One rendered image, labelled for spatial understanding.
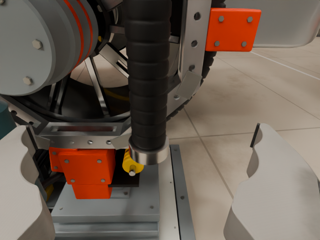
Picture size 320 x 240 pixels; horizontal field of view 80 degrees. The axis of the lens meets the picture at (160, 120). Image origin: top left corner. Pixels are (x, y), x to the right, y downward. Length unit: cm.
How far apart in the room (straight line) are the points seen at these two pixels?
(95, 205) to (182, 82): 61
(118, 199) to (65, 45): 66
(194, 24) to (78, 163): 41
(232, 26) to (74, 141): 41
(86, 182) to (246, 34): 51
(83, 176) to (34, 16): 41
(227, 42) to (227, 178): 98
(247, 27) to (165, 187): 84
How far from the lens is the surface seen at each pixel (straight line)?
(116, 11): 92
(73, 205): 87
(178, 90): 40
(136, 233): 83
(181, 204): 100
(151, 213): 79
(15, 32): 27
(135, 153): 20
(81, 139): 50
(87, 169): 54
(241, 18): 40
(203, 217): 107
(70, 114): 59
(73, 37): 30
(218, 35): 39
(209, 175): 125
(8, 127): 43
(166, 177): 109
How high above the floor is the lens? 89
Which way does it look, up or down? 31 degrees down
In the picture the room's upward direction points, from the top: 1 degrees clockwise
